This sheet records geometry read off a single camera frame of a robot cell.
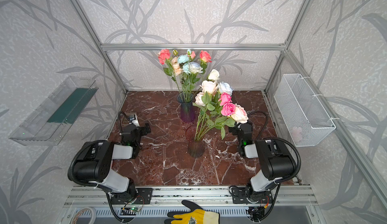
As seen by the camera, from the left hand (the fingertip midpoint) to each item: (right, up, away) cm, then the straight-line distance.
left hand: (141, 117), depth 94 cm
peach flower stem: (+25, +27, -12) cm, 39 cm away
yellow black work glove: (+36, -41, -27) cm, 61 cm away
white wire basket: (+81, +1, -34) cm, 88 cm away
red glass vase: (+35, -17, -11) cm, 40 cm away
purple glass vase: (+28, +1, +8) cm, 29 cm away
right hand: (+62, 0, +1) cm, 62 cm away
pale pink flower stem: (+38, +9, -27) cm, 47 cm away
